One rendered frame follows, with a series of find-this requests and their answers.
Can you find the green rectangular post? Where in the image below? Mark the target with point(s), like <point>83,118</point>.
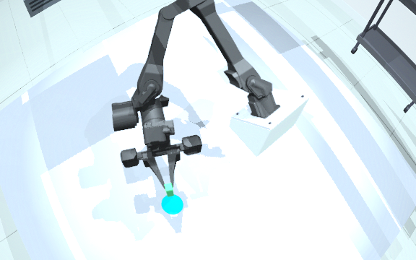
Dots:
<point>169,189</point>

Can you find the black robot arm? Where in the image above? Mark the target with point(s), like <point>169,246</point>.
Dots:
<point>150,82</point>

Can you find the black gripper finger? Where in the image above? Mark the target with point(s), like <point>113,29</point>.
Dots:
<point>152,163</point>
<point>173,157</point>

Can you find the cyan circle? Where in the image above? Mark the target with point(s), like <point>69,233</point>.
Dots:
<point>172,204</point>

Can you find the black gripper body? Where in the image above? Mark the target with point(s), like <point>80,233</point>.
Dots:
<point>190,145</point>

